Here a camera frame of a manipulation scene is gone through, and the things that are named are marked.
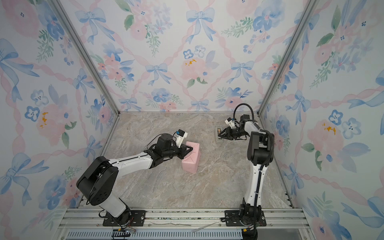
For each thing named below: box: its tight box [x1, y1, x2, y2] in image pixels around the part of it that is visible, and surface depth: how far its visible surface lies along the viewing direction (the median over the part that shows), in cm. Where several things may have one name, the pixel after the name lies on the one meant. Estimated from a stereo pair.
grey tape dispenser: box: [215, 126, 223, 142], surface depth 105 cm
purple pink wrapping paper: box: [181, 141, 201, 174], surface depth 85 cm
